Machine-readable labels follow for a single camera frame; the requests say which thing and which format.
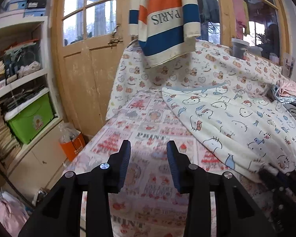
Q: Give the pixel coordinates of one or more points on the wooden glazed door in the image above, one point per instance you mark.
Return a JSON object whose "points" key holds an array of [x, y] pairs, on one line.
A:
{"points": [[88, 79]]}

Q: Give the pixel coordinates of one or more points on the bear-print cloth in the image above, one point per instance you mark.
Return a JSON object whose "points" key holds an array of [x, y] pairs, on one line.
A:
{"points": [[212, 66]]}

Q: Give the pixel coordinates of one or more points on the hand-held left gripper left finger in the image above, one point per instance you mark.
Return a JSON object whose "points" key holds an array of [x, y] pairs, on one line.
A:
{"points": [[124, 160]]}

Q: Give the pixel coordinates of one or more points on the grey lidded container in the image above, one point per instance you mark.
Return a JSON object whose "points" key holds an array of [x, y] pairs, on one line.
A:
{"points": [[239, 50]]}

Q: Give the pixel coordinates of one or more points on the cream cat-print pants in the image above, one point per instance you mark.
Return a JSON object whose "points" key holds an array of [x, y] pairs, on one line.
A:
{"points": [[224, 118]]}

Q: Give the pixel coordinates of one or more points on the green storage box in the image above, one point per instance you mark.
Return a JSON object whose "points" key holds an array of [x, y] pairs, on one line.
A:
{"points": [[32, 118]]}

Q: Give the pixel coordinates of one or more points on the orange paper bag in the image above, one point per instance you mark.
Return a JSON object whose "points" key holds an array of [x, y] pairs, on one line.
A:
{"points": [[72, 145]]}

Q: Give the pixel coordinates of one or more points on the patchwork printed bedsheet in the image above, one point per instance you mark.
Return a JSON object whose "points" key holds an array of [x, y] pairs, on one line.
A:
{"points": [[148, 123]]}

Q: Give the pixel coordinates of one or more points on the stack of storage boxes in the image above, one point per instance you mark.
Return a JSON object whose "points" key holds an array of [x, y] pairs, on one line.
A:
{"points": [[17, 5]]}

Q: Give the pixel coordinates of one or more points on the striped orange blue sweater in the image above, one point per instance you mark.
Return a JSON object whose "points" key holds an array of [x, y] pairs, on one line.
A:
{"points": [[162, 17]]}

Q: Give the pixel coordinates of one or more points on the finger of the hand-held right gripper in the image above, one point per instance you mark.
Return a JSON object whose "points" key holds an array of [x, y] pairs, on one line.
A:
{"points": [[270, 175]]}

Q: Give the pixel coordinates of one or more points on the dark hanging garment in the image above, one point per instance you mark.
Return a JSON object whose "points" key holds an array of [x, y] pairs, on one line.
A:
{"points": [[211, 2]]}

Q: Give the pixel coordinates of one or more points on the pink cloth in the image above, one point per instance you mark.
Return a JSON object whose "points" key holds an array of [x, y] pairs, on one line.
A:
{"points": [[7, 212]]}

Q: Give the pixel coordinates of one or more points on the stack of folded clothes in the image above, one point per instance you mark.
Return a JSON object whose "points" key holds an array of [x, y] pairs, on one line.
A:
{"points": [[286, 100]]}

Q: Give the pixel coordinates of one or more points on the clear plastic box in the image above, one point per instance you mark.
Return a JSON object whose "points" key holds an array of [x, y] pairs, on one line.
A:
{"points": [[255, 51]]}

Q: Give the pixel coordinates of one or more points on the printed card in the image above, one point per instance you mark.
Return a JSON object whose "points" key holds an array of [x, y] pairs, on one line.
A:
{"points": [[288, 65]]}

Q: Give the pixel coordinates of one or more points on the pink folded garment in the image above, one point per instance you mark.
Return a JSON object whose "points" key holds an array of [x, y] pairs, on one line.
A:
{"points": [[292, 88]]}

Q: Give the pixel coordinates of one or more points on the pink hanging garment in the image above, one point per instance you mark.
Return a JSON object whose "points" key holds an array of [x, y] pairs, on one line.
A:
{"points": [[239, 14]]}

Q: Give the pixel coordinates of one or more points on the stack of papers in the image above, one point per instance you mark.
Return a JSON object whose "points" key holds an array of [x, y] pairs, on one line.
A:
{"points": [[2, 138]]}

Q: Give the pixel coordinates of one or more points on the wooden window frame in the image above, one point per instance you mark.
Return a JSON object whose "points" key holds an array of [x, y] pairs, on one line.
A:
{"points": [[224, 9]]}

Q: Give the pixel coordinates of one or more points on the clear bag of clothes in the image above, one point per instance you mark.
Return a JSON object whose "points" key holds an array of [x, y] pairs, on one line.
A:
{"points": [[22, 61]]}

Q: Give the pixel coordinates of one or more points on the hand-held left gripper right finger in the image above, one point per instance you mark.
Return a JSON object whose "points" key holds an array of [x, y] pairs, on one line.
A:
{"points": [[173, 163]]}

